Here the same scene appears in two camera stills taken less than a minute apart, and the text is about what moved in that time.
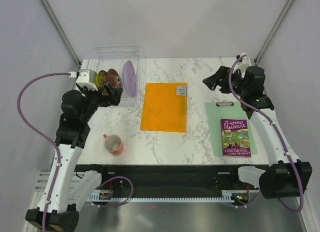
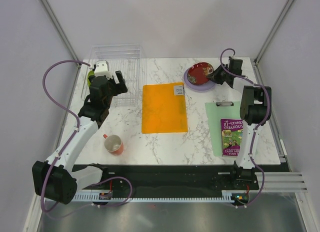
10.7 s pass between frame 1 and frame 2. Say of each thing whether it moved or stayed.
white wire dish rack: stayed
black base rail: stayed
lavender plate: moved
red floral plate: moved
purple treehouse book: stayed
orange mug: stayed
